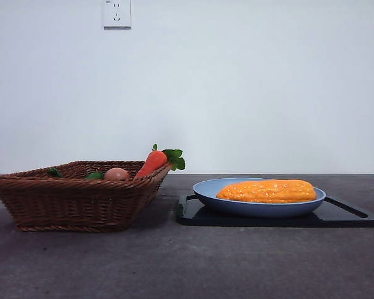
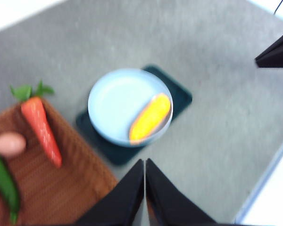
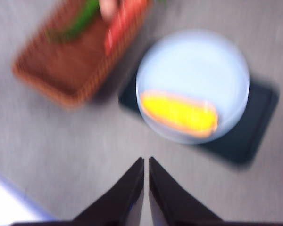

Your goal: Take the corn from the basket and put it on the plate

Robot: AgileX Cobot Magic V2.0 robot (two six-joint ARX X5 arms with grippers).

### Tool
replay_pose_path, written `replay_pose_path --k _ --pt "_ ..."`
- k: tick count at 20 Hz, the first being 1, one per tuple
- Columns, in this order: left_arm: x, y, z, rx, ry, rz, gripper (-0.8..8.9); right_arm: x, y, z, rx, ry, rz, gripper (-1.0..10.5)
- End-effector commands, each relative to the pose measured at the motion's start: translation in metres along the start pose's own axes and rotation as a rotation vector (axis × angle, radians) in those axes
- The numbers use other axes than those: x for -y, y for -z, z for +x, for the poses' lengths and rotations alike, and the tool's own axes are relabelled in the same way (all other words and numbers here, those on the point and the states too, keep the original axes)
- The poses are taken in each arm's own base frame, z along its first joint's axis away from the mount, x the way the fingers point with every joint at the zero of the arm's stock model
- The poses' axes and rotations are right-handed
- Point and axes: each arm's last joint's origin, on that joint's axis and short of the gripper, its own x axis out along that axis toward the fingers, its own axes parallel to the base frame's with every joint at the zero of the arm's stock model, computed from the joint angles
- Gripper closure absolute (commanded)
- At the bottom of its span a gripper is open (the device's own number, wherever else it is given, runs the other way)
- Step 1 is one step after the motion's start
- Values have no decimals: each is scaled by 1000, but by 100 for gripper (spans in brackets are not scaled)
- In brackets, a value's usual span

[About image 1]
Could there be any black rectangular tray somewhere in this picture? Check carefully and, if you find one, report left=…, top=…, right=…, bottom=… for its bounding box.
left=175, top=194, right=374, bottom=229

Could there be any pale blue round plate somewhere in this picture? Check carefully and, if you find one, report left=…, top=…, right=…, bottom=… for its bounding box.
left=191, top=177, right=327, bottom=219

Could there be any orange carrot with green leaves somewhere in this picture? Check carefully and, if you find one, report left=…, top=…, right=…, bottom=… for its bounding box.
left=133, top=143, right=187, bottom=181

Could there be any white wall power outlet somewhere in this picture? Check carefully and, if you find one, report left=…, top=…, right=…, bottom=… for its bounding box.
left=103, top=0, right=133, bottom=31

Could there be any brown egg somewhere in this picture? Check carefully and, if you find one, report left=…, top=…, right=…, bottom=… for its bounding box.
left=103, top=167, right=131, bottom=182

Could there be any brown woven wicker basket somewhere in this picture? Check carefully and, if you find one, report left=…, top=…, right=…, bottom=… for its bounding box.
left=0, top=160, right=173, bottom=233

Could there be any orange-yellow corn cob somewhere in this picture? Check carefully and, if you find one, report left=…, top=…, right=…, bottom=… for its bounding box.
left=216, top=179, right=318, bottom=204

